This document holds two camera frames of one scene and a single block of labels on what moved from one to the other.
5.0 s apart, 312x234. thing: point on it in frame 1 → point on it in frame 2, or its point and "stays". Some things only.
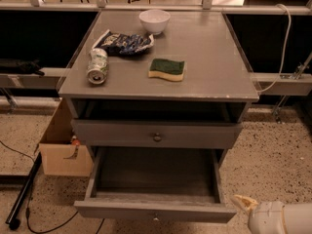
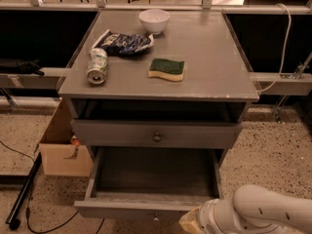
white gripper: (267, 217) → (207, 218)
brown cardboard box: (61, 155) stays
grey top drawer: (156, 134) stays
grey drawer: (159, 183) stays
